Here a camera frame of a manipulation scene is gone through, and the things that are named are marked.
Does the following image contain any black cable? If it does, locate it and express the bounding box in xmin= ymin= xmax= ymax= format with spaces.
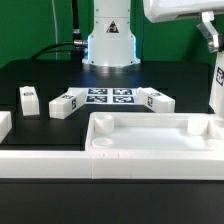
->
xmin=30 ymin=0 xmax=89 ymax=61

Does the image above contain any white thin cable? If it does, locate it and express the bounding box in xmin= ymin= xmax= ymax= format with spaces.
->
xmin=51 ymin=0 xmax=59 ymax=61

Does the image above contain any white front fence bar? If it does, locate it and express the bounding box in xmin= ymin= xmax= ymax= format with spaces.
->
xmin=0 ymin=150 xmax=224 ymax=180

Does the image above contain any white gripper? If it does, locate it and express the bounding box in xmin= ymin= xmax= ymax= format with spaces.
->
xmin=143 ymin=0 xmax=224 ymax=53

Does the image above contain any white desk tabletop tray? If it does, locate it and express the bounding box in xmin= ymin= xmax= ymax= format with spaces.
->
xmin=85 ymin=112 xmax=224 ymax=151

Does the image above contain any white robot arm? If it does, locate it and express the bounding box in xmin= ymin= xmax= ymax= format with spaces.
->
xmin=82 ymin=0 xmax=224 ymax=71

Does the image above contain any fiducial marker sheet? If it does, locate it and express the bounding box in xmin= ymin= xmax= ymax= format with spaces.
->
xmin=80 ymin=87 xmax=140 ymax=105

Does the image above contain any white left fence block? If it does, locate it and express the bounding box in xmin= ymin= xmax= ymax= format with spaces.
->
xmin=0 ymin=111 xmax=12 ymax=144

